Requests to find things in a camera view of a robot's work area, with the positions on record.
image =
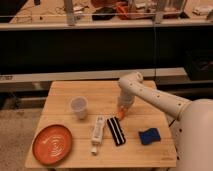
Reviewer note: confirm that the wooden table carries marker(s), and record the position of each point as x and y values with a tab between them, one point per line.
102	100

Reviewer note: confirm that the blue sponge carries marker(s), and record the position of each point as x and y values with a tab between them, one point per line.
149	136

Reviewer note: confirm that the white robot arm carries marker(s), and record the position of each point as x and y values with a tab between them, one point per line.
195	147

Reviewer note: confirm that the orange plate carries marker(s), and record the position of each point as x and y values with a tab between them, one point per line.
52	144

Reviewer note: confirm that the clear plastic cup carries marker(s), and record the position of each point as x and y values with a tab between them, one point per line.
78	106

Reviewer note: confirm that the black white striped block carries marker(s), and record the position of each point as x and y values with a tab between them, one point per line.
116	131

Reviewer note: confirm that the orange pepper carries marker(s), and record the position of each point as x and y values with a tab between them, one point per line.
120	114

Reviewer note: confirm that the metal shelf rail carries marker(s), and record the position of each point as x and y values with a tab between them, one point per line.
92	14

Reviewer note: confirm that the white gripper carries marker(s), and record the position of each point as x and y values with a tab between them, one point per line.
125	100

